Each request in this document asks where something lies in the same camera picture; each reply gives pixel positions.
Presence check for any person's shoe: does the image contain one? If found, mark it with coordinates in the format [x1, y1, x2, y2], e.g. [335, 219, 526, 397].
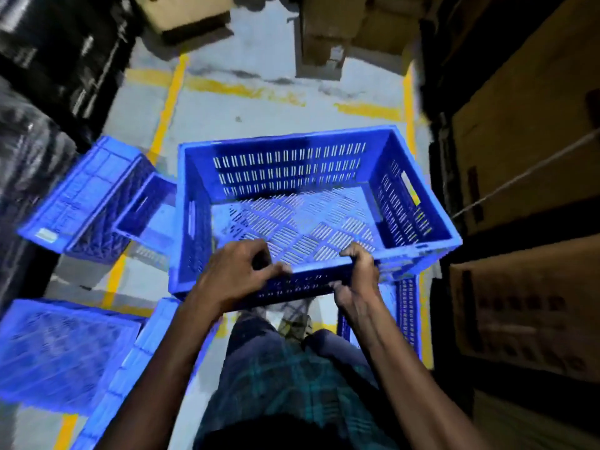
[277, 299, 316, 343]

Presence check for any white strap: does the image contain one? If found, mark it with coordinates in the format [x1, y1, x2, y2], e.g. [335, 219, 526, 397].
[451, 128, 600, 220]

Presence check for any person's right hand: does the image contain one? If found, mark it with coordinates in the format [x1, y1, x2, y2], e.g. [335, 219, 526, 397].
[329, 242, 381, 325]

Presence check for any person's left hand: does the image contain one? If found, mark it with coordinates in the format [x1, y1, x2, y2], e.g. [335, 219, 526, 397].
[190, 239, 293, 317]

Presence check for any blue perforated plastic crate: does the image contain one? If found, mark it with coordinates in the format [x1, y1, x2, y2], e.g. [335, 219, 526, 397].
[168, 125, 464, 311]

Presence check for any dark metal shelf rack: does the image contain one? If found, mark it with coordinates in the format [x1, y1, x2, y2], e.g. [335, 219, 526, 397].
[416, 0, 600, 450]

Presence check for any black wrapped goods stack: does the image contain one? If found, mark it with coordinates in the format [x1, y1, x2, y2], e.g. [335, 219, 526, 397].
[0, 77, 79, 319]
[0, 0, 143, 153]

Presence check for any large brown cardboard box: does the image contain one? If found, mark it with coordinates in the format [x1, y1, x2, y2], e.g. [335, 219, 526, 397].
[451, 0, 600, 236]

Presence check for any printed brown cardboard box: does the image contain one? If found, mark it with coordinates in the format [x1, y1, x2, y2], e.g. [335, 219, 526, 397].
[449, 235, 600, 386]

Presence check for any overturned blue plastic crate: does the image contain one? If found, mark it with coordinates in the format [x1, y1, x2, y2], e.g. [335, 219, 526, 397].
[18, 136, 158, 266]

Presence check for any dark plaid garment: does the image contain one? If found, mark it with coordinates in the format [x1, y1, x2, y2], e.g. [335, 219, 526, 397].
[193, 313, 403, 450]

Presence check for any person's left forearm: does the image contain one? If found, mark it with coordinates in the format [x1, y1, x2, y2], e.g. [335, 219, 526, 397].
[95, 295, 227, 450]

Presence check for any person's right forearm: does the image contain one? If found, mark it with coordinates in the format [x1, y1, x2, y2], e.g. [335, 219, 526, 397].
[348, 304, 490, 450]

